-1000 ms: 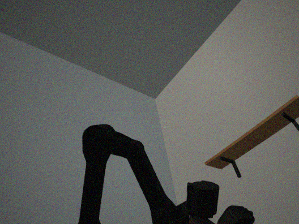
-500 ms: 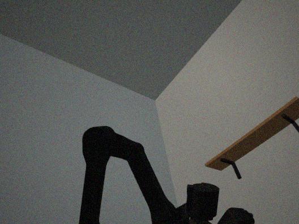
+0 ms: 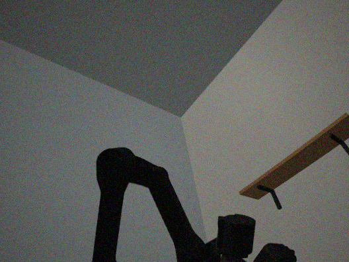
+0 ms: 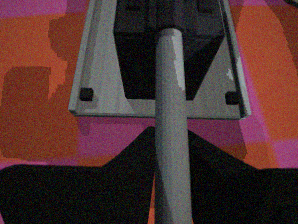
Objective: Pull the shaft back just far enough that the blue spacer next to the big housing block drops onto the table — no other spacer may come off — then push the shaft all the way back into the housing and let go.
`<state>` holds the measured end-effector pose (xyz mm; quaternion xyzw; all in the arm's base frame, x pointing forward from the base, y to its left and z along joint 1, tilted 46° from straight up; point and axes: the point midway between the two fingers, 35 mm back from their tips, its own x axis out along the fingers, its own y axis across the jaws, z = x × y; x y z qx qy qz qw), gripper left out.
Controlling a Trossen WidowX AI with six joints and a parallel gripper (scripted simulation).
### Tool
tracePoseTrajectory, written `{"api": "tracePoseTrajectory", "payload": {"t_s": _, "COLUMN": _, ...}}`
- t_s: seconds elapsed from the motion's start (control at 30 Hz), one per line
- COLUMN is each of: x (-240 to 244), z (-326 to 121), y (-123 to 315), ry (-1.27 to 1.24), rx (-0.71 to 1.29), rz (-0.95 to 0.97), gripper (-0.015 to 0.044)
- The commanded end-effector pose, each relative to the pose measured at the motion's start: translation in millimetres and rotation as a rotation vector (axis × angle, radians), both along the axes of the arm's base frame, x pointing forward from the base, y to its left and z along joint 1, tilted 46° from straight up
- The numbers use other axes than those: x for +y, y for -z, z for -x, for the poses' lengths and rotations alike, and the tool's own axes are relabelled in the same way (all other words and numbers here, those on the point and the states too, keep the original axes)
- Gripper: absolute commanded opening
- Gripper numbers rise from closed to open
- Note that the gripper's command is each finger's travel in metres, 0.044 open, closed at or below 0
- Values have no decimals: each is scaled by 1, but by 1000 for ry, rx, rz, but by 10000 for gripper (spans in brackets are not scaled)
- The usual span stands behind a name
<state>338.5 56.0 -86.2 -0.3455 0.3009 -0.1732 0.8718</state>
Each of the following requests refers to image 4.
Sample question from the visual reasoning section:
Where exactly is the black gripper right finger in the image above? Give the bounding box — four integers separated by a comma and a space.
188, 130, 298, 224

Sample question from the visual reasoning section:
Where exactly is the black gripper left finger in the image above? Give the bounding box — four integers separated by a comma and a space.
0, 127, 155, 224

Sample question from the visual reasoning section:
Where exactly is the grey metal shaft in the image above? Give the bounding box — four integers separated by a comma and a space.
154, 28, 192, 224

